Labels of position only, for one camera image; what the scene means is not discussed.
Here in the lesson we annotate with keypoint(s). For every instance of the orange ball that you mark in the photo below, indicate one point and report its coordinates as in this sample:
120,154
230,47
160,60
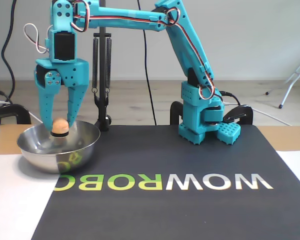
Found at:
60,126

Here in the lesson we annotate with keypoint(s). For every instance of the white paper sheet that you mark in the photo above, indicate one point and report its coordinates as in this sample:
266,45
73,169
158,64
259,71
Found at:
15,200
297,165

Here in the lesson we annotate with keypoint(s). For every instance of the black metal coil spring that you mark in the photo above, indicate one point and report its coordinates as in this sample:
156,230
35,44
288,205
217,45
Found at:
108,65
95,65

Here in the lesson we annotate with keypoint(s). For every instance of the black clamp right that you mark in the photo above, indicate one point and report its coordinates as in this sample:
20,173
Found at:
102,62

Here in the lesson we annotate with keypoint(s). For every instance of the white metal stand legs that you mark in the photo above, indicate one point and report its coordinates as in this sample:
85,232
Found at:
293,77

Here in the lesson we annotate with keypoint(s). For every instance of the black bottle cap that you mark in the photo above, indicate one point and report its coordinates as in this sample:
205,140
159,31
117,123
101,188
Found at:
60,135

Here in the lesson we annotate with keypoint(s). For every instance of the teal gripper with motor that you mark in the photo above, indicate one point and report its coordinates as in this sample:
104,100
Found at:
73,73

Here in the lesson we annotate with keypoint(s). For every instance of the teal printed robot arm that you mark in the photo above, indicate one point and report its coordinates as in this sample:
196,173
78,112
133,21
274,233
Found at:
187,50

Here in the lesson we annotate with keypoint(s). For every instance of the metal bowl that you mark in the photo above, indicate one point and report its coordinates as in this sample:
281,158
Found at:
40,155

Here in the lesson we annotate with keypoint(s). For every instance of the black mat with WOWROBO print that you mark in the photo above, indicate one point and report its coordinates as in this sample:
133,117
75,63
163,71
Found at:
152,155

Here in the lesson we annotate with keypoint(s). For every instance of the black table clamp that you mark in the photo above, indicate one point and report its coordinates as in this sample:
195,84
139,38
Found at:
242,110
15,108
175,110

